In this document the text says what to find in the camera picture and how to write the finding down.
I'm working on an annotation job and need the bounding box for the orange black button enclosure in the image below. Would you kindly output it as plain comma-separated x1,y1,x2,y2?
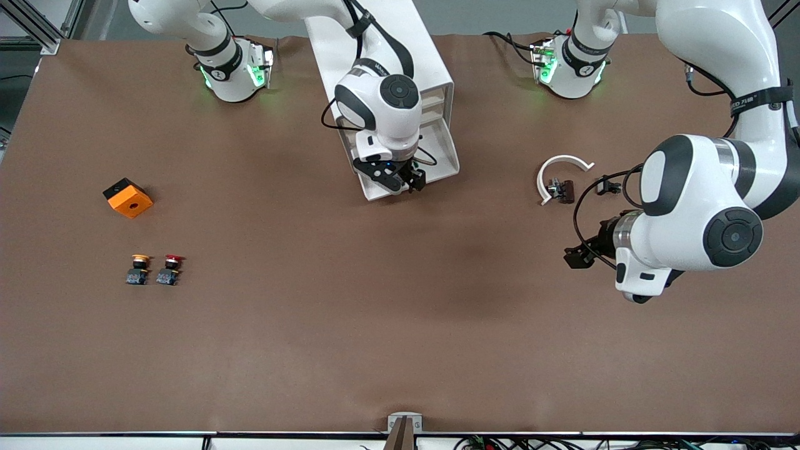
102,177,154,219

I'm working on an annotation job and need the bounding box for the red push button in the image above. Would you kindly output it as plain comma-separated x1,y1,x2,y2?
156,254,186,286

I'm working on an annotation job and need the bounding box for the brown mounting post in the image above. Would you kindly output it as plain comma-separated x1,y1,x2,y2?
382,417,417,450

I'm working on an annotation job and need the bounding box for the grey metal bracket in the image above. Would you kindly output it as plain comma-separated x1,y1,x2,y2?
387,412,423,434

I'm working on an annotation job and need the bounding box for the yellow push button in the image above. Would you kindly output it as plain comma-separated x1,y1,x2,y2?
126,254,151,286

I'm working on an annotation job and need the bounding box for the brown paper table cover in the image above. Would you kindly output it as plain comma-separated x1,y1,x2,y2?
0,32,800,436

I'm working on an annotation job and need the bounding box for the brown small electrical component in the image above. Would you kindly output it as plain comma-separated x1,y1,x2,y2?
547,178,576,204

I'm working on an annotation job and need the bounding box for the white curved plastic ring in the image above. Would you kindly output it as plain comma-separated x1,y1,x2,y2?
536,154,595,206

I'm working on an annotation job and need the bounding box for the aluminium frame profile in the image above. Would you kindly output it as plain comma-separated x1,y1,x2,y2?
0,0,85,56
767,0,800,29

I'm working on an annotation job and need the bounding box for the black arm base cable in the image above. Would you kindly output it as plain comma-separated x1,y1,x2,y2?
209,3,252,43
482,30,539,66

